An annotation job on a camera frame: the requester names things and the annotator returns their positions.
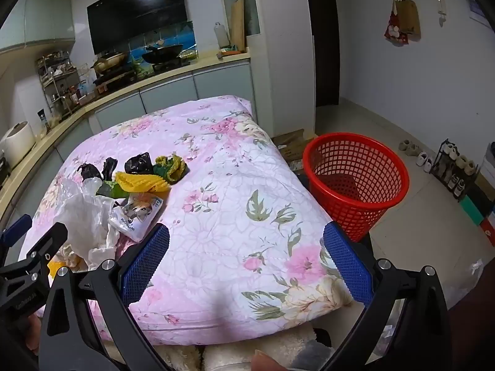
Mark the large clear plastic bag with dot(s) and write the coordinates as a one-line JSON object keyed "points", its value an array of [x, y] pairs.
{"points": [[470, 274]]}

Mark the white plastic bottle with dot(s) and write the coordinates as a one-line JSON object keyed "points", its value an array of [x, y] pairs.
{"points": [[221, 34]]}

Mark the stack of shoe boxes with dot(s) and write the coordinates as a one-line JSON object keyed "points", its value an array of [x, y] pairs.
{"points": [[471, 208]]}

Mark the black gas stove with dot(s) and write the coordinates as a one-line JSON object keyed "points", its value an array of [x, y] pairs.
{"points": [[116, 77]]}

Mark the kitchen counter with cabinets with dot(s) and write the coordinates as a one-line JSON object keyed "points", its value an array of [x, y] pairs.
{"points": [[170, 85]]}

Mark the black wok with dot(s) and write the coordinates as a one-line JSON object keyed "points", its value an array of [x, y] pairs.
{"points": [[162, 55]]}

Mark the black range hood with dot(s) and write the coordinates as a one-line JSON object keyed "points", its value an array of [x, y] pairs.
{"points": [[135, 11]]}

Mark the small yellow wrapper piece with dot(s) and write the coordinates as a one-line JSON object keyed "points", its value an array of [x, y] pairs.
{"points": [[54, 268]]}

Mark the red plastic basket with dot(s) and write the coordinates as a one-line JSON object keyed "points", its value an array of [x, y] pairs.
{"points": [[371, 216]]}

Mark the glass spice jar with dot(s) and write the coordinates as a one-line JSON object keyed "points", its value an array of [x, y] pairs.
{"points": [[43, 121]]}

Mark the yellow corrugated wrapper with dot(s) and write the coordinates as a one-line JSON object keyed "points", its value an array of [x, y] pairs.
{"points": [[143, 183]]}

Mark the white plastic bag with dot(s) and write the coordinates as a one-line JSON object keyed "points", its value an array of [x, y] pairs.
{"points": [[89, 228]]}

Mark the wooden cutting board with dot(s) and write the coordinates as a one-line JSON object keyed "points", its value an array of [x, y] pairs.
{"points": [[238, 23]]}

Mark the person's left hand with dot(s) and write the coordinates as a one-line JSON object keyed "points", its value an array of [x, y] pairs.
{"points": [[33, 330]]}

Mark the white rice cooker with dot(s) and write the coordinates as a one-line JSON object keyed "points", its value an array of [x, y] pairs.
{"points": [[19, 143]]}

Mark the green snack packet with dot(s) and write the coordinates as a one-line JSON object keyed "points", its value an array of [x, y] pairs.
{"points": [[110, 191]]}

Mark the white fluffy cloth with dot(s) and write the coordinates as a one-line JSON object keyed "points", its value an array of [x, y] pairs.
{"points": [[232, 355]]}

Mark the beige shoe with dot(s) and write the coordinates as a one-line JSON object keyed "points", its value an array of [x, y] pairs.
{"points": [[413, 149], [404, 145]]}

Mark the beige crumpled paper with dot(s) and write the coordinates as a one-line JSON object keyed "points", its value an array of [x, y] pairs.
{"points": [[71, 257]]}

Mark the black shoe rack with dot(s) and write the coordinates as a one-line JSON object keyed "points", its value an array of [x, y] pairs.
{"points": [[437, 162]]}

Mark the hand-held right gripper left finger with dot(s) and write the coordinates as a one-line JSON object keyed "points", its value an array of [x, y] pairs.
{"points": [[147, 262]]}

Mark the cardboard box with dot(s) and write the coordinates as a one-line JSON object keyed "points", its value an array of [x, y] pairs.
{"points": [[288, 141]]}

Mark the golden pan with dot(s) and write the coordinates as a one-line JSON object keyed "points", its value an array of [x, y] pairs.
{"points": [[110, 62]]}

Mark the white shoe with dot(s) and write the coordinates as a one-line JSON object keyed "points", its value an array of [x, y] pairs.
{"points": [[421, 158], [429, 164]]}

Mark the floral pink blanket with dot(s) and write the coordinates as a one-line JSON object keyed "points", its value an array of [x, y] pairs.
{"points": [[232, 201]]}

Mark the pale wall cabinets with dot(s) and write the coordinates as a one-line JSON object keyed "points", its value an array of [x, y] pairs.
{"points": [[38, 15]]}

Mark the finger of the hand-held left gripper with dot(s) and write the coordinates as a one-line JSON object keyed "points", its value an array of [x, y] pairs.
{"points": [[48, 241], [17, 226]]}

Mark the brown hanging bag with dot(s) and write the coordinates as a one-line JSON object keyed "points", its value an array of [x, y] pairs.
{"points": [[408, 15]]}

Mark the cat print packet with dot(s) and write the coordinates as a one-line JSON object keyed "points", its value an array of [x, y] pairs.
{"points": [[135, 214]]}

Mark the orange dish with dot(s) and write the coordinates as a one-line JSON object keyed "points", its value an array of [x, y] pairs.
{"points": [[230, 50]]}

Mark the person's right hand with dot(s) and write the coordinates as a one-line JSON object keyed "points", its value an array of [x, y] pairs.
{"points": [[268, 362]]}

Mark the black plastic bag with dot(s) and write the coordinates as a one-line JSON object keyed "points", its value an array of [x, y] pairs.
{"points": [[139, 163], [109, 168], [87, 171]]}

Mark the red hanging bag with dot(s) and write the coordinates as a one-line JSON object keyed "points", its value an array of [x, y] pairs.
{"points": [[394, 31]]}

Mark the green yellow wrapper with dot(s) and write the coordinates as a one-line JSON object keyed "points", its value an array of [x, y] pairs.
{"points": [[172, 166]]}

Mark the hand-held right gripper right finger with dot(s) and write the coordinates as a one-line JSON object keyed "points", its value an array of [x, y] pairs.
{"points": [[348, 262]]}

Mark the dark wooden door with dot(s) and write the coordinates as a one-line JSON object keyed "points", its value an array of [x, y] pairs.
{"points": [[325, 46]]}

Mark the group of assorted shoes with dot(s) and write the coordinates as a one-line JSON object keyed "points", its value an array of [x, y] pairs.
{"points": [[462, 162]]}

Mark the metal spice rack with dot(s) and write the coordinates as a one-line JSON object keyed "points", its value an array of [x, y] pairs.
{"points": [[58, 81]]}

